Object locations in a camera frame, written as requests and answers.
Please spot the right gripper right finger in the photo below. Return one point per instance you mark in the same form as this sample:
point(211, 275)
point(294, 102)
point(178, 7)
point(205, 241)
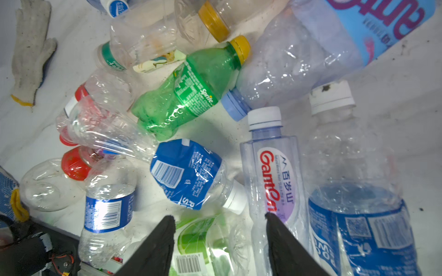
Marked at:
point(287, 257)

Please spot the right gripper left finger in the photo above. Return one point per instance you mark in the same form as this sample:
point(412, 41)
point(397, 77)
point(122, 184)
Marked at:
point(154, 256)

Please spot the crushed green label bottle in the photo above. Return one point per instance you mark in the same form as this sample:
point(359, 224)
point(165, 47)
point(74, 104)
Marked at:
point(207, 242)

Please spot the blue cap water bottle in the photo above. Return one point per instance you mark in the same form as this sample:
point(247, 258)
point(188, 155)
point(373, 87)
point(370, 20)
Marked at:
point(110, 194)

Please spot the blue label water bottle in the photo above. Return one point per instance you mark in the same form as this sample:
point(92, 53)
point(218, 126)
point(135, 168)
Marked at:
point(359, 222)

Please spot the Ganten clear water bottle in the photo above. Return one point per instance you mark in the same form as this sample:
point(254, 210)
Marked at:
point(273, 182)

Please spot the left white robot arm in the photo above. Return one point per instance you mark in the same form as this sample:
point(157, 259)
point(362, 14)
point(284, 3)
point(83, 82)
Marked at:
point(28, 253)

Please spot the blue label bottle near bin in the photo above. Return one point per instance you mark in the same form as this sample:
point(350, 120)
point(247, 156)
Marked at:
point(114, 8)

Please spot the round red cap bottle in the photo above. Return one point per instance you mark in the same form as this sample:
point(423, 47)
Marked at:
point(56, 184)

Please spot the blue dotted work glove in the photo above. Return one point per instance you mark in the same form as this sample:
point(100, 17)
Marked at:
point(11, 206)

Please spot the red label clear bottle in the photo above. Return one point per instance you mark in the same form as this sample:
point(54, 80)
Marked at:
point(97, 116)

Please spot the green Sprite bottle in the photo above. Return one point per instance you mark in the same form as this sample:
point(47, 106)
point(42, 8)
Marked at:
point(195, 86)

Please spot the large crushed blue label bottle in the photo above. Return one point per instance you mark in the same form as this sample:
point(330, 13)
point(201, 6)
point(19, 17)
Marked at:
point(313, 43)

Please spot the clear green cap bottle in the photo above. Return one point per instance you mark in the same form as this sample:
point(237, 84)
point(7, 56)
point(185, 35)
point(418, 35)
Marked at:
point(140, 45)

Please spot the white cotton work glove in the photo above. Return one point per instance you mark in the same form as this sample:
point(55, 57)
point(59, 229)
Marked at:
point(32, 50)

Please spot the orange label juice bottle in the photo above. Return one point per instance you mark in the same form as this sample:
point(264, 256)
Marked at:
point(198, 21)

